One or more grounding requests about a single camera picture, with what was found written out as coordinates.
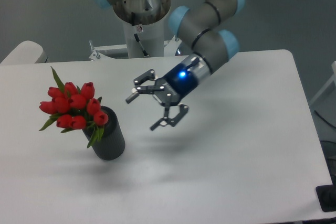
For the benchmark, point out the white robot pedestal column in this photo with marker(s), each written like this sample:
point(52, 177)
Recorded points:
point(143, 25)

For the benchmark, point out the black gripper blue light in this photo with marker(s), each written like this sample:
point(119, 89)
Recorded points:
point(176, 85)

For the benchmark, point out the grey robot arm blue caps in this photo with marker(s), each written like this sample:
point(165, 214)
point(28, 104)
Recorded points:
point(210, 49)

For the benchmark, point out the white frame at right edge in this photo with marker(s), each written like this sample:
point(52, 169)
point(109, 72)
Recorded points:
point(324, 91)

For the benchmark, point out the dark grey ribbed vase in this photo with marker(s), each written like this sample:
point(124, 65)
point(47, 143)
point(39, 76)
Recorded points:
point(112, 143)

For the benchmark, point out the red tulip bouquet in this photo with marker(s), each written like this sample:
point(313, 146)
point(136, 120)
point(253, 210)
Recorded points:
point(75, 108)

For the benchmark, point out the black device at table corner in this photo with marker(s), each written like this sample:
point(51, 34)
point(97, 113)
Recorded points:
point(326, 197)

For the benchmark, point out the white pedestal base frame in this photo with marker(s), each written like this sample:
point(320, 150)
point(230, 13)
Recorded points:
point(110, 49)

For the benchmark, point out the white chair armrest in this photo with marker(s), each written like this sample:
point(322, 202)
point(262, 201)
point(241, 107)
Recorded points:
point(27, 52)

